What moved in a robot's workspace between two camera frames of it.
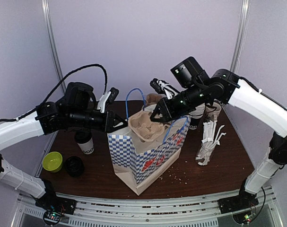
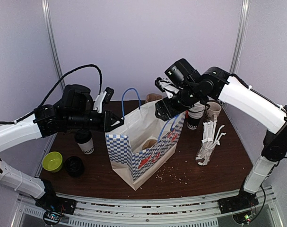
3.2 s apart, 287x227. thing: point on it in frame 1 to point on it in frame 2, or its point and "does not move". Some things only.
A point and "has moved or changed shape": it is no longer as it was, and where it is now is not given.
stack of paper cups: x=196 y=115 does not move
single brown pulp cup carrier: x=141 y=124 to x=148 y=143
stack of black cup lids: x=74 y=166 does not move
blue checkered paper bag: x=143 y=164 has moved or changed shape
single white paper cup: x=84 y=139 does not move
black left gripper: x=108 y=123 does not move
